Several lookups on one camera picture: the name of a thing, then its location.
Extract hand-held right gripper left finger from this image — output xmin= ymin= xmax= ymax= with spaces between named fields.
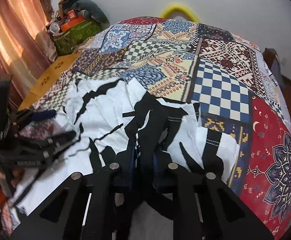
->
xmin=10 ymin=140 xmax=140 ymax=240

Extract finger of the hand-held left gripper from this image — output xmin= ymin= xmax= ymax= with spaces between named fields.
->
xmin=17 ymin=130 xmax=76 ymax=168
xmin=11 ymin=109 xmax=57 ymax=128

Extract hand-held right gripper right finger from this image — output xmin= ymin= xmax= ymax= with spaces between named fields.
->
xmin=152 ymin=152 xmax=274 ymax=240

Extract black and white patterned garment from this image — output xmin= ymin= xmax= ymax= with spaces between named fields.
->
xmin=10 ymin=77 xmax=240 ymax=217

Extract dark grey clothes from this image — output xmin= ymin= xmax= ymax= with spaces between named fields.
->
xmin=263 ymin=47 xmax=286 ymax=86

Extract wooden lap desk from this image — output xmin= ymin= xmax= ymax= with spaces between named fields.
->
xmin=18 ymin=52 xmax=82 ymax=111

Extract green patterned storage box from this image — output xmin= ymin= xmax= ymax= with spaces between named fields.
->
xmin=53 ymin=17 xmax=105 ymax=56

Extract pink striped curtain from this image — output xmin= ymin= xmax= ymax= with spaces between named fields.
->
xmin=0 ymin=0 xmax=54 ymax=107

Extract orange box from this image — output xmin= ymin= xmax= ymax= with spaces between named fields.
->
xmin=60 ymin=16 xmax=85 ymax=32

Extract dark grey-green garment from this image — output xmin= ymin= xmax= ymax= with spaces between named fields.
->
xmin=74 ymin=0 xmax=110 ymax=24

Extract patchwork bedspread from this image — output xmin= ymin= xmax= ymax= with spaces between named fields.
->
xmin=0 ymin=16 xmax=291 ymax=238

